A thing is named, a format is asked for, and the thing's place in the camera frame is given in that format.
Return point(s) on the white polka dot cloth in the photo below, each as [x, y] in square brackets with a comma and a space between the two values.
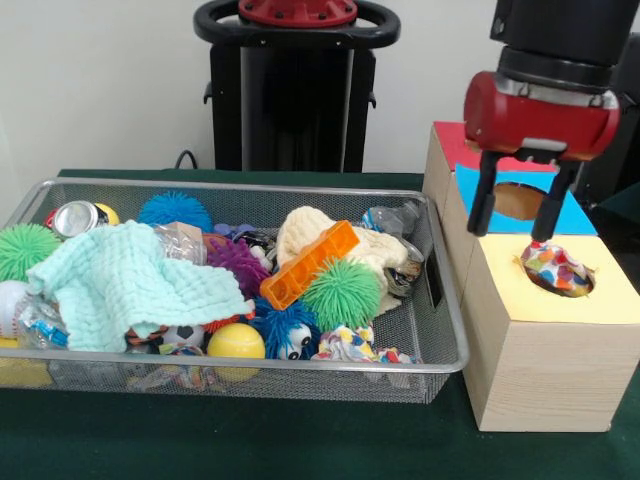
[555, 267]

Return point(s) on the purple spiky rubber ball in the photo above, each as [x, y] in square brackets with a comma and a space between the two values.
[237, 262]

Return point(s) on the cream knitted cloth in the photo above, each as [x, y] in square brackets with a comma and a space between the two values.
[300, 230]

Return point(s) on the green spiky rubber ball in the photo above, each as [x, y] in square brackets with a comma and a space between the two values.
[340, 295]
[25, 250]

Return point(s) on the blue spiky rubber ball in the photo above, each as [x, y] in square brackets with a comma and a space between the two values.
[172, 212]

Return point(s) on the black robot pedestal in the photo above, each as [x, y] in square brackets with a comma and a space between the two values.
[300, 100]

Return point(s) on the orange plastic block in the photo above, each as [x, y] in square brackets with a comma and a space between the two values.
[310, 260]

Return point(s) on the blue furry toy with eyes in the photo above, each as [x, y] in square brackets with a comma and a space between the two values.
[280, 325]

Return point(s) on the smooth yellow ball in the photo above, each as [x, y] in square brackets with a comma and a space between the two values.
[235, 342]

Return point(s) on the shallow mesh bin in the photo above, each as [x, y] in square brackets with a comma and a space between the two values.
[440, 320]

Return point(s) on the mint green cloth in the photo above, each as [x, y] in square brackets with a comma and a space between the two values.
[125, 280]

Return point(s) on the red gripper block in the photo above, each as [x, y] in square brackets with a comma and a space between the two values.
[540, 125]

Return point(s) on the dark green table cloth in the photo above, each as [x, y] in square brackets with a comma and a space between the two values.
[250, 440]
[625, 202]

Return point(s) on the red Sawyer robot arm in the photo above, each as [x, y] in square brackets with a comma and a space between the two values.
[550, 30]

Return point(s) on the crushed silver drink can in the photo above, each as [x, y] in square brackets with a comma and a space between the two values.
[77, 217]

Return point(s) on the wooden box with three holes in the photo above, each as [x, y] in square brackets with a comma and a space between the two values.
[550, 375]

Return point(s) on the white cloth with coloured shapes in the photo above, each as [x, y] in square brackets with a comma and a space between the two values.
[345, 345]

